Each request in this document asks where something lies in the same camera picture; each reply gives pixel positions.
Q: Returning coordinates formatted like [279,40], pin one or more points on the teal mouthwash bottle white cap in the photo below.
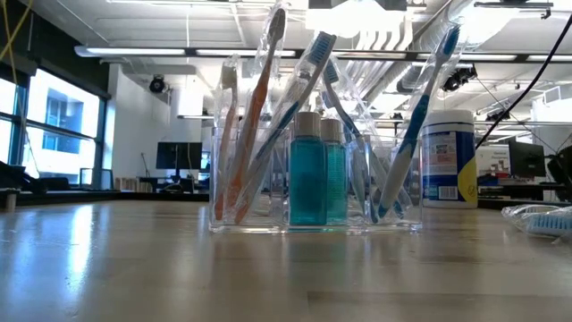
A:
[308,179]
[337,179]

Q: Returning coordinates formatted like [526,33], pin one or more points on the clear acrylic organizer box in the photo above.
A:
[411,197]

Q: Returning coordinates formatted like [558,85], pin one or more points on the black computer monitor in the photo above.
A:
[179,155]
[526,158]

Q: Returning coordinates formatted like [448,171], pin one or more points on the white blue wipes canister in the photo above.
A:
[447,156]

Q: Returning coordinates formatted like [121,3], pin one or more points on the linear light fixture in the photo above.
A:
[134,51]

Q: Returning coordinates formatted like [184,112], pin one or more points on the person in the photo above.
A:
[562,174]

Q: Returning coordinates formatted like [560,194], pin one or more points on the black dome camera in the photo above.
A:
[157,84]

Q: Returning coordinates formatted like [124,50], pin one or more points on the black aluminium rig frame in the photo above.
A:
[111,197]

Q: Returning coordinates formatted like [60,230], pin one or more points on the black camera on mount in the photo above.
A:
[456,79]

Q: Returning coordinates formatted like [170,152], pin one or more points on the small black camera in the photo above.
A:
[498,115]

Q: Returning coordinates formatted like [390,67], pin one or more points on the silver ventilation duct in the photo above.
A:
[491,36]

